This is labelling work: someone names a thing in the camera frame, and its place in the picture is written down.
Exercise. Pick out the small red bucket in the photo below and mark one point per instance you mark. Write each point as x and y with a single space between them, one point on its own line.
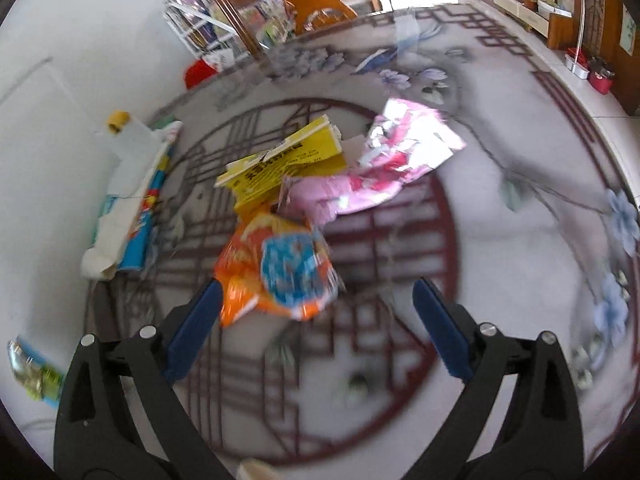
601 80

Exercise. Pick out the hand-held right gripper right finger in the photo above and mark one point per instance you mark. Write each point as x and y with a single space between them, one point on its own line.
440 325

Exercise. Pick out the wooden television cabinet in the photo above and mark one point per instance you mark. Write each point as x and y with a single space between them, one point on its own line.
520 5

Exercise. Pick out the pink foil wrapper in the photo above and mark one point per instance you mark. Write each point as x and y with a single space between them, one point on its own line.
400 155

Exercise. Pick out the red bag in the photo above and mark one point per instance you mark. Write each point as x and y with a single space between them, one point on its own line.
200 74

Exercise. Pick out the green snack packet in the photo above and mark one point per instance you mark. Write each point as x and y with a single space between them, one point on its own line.
35 372

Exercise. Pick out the pink paper packet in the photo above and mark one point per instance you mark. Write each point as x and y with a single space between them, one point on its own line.
320 195

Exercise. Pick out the white book rack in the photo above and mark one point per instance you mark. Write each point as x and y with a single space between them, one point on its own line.
200 25

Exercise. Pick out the orange snack bag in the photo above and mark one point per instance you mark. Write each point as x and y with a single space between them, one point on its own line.
245 270

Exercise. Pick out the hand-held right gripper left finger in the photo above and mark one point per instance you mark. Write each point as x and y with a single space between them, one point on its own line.
197 325

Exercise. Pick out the white mop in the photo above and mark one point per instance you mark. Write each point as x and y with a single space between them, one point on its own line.
581 10

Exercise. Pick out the white bottle yellow cap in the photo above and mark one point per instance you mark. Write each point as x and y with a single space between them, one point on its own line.
132 137

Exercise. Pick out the blue white booklet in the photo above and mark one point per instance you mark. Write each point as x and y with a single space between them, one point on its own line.
145 210

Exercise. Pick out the yellow cardboard box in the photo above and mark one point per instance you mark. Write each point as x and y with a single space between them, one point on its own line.
285 160

